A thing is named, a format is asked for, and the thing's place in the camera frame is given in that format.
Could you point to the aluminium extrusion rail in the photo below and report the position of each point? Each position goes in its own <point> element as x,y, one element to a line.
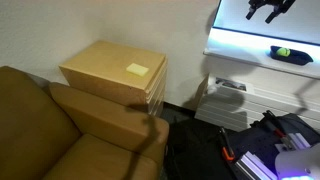
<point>254,168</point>

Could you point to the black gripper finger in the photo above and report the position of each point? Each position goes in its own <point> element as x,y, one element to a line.
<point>272,15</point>
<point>252,10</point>

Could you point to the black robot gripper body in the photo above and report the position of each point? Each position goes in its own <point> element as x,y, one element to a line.
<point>281,6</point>

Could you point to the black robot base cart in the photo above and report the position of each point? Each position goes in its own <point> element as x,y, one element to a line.
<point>263,143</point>

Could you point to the light wooden nightstand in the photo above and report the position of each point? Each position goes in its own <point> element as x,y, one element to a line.
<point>100,70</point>

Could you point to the orange handled clamp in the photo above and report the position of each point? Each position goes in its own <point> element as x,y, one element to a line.
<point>227,150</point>

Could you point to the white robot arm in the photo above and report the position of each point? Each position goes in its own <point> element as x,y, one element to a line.
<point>301,164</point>

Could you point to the yellow-green tennis ball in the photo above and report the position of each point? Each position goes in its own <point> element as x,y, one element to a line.
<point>283,52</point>

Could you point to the red handled clamp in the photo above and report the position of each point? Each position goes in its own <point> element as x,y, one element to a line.
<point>269,121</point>

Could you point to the white wall heater unit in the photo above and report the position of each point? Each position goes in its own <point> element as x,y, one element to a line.
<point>237,110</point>

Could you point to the paper label on heater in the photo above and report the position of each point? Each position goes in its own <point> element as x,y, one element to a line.
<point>230,84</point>

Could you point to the yellow sticky note pad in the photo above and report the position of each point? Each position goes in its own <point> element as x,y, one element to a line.
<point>137,69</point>

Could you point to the brown leather armchair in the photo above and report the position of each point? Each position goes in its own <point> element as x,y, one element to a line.
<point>60,133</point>

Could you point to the black plastic tray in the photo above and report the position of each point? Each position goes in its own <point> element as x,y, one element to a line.
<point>296,57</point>

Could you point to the white roller window blind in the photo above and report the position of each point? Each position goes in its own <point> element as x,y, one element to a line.
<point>300,23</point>

